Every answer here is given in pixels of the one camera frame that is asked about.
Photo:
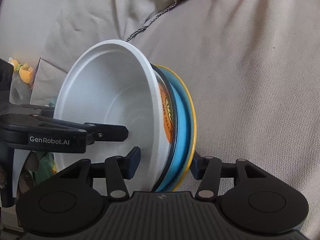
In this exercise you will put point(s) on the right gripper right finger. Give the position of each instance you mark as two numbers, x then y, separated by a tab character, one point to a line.
208	170

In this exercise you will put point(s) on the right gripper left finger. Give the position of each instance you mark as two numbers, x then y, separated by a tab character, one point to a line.
118	169

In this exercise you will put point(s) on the yellow rimmed white bowl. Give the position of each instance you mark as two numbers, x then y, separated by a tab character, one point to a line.
191	119

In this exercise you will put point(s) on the white deep bowl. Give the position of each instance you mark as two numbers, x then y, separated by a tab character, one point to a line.
114	83

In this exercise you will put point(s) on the yellow duck plush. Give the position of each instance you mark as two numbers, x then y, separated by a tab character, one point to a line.
25	71

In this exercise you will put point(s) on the book on sofa back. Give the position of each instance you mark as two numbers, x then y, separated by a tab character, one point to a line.
36	68

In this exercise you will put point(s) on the beige sofa cover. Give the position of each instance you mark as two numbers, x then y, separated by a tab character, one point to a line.
251	66

